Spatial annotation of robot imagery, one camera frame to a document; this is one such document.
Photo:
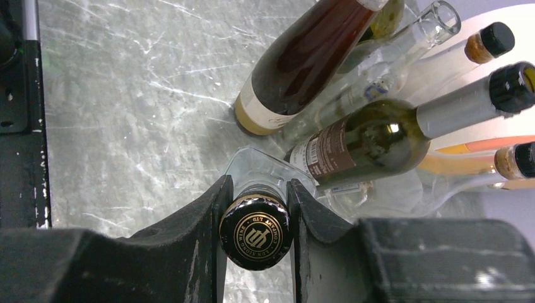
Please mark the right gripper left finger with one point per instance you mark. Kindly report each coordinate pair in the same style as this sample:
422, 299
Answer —
178, 259

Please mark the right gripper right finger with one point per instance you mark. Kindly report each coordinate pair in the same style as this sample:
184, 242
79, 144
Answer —
405, 259

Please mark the dark bottle silver cap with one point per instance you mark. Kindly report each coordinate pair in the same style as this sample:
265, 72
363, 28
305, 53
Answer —
390, 136

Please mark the clear bottle black cap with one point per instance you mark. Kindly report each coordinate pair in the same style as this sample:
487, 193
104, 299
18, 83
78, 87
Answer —
373, 70

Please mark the clear bottle yellow label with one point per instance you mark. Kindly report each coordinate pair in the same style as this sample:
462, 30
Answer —
428, 77

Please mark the red bottle gold cap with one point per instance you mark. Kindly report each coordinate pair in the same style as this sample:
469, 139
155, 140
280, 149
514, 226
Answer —
299, 64

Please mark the cream cylindrical drum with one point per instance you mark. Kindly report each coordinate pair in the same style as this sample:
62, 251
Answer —
473, 147

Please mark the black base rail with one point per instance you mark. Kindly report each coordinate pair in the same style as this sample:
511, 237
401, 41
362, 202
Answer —
25, 188

